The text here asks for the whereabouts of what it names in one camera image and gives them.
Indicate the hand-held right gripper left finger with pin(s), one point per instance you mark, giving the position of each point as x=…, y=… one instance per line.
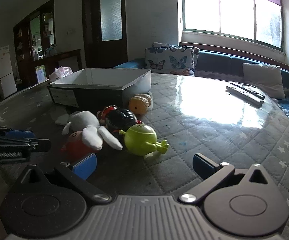
x=84, y=167

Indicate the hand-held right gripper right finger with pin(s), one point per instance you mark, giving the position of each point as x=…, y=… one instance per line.
x=204, y=166

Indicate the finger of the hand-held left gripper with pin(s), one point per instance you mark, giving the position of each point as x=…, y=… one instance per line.
x=22, y=134
x=42, y=145

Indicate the red round toy figure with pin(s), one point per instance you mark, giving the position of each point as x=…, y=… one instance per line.
x=75, y=148

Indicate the white rabbit plush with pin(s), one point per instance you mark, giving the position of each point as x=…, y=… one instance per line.
x=89, y=135

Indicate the black haired red doll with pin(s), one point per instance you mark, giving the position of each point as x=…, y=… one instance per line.
x=119, y=118

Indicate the green round toy figure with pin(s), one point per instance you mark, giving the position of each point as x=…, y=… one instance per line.
x=139, y=137

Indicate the black and white cardboard box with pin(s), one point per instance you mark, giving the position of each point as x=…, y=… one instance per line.
x=97, y=95

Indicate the grey quilted desktop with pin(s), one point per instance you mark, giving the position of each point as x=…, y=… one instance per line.
x=197, y=135

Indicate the white refrigerator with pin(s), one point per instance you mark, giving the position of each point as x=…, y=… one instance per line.
x=5, y=72

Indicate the dark wooden cabinet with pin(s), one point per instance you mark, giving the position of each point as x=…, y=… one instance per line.
x=24, y=55

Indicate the orange bear toy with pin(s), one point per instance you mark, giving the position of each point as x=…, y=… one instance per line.
x=137, y=105

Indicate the grey remote control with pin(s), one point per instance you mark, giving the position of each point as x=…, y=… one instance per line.
x=244, y=95
x=249, y=90

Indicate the blue sofa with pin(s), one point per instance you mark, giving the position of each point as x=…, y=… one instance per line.
x=219, y=62

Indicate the plain grey pillow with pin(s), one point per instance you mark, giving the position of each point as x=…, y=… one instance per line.
x=264, y=80

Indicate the butterfly print pillow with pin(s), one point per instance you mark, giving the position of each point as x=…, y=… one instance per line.
x=169, y=58

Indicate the dark wooden door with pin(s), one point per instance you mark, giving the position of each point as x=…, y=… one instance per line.
x=104, y=25

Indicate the large window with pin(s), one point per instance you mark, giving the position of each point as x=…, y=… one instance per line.
x=234, y=10

